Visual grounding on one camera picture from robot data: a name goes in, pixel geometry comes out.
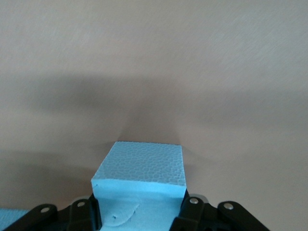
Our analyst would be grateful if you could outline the large table cover mat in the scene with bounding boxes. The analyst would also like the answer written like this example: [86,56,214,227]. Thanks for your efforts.
[0,0,308,231]

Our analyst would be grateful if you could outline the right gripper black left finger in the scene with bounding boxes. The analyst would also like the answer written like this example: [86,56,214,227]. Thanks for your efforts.
[0,193,104,231]

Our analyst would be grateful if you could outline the light blue foam cube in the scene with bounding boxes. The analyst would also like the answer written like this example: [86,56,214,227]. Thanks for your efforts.
[90,141,188,231]
[0,208,33,229]

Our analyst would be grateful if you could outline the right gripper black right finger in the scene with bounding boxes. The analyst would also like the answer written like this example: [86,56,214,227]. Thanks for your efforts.
[169,190,269,231]

